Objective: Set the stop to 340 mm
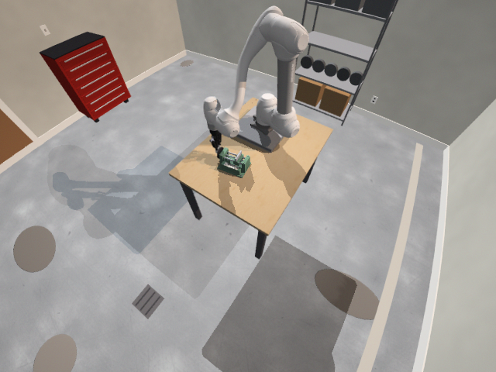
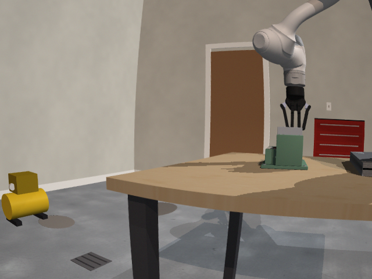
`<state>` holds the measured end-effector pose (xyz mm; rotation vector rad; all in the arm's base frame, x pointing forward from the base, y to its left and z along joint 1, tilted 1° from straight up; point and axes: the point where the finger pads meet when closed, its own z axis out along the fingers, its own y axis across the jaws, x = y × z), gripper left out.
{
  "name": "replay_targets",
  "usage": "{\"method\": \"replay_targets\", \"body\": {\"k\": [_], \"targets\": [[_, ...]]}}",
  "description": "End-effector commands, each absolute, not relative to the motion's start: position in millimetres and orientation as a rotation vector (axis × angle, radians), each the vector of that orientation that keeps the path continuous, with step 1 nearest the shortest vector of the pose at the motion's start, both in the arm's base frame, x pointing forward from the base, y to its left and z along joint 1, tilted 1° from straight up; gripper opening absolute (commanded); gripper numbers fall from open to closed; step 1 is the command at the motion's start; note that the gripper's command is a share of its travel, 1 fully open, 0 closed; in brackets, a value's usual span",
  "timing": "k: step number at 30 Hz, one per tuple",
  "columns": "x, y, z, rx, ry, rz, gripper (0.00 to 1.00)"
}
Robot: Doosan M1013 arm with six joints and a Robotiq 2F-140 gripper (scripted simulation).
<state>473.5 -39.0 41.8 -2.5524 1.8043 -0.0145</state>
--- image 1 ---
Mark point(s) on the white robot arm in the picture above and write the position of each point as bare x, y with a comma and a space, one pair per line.
287, 37

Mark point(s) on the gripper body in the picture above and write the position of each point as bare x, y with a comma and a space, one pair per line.
214, 133

